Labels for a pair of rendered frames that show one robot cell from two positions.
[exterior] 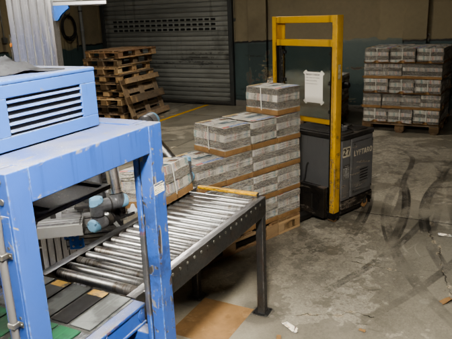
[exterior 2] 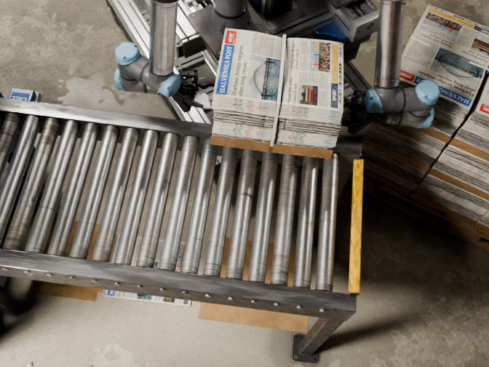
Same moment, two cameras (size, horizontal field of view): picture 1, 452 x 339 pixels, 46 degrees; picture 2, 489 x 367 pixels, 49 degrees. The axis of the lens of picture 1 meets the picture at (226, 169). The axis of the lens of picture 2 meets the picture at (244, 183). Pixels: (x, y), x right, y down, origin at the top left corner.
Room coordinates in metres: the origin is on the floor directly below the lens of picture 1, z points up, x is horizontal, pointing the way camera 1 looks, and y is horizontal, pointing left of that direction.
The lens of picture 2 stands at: (2.67, -0.42, 2.29)
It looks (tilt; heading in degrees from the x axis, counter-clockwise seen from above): 64 degrees down; 64
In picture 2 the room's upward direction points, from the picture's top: 5 degrees clockwise
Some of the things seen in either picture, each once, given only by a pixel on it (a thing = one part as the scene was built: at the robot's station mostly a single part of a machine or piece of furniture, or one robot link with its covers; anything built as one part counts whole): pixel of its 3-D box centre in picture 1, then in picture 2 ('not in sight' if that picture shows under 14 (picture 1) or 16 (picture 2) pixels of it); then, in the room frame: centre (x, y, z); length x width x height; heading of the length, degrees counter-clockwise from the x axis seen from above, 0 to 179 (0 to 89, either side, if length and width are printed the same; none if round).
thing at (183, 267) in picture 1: (210, 246); (123, 279); (2.55, 0.10, 0.74); 1.34 x 0.05 x 0.12; 152
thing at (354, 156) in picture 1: (329, 165); not in sight; (5.11, -1.04, 0.40); 0.69 x 0.55 x 0.80; 41
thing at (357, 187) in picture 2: (227, 190); (356, 223); (3.24, 0.00, 0.81); 0.43 x 0.03 x 0.02; 62
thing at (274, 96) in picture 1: (273, 157); not in sight; (4.59, -0.43, 0.65); 0.39 x 0.30 x 1.29; 41
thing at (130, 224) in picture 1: (132, 232); (156, 132); (2.78, 0.54, 0.74); 1.34 x 0.05 x 0.12; 152
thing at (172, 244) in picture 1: (155, 243); (96, 191); (2.55, 0.38, 0.77); 0.47 x 0.05 x 0.05; 62
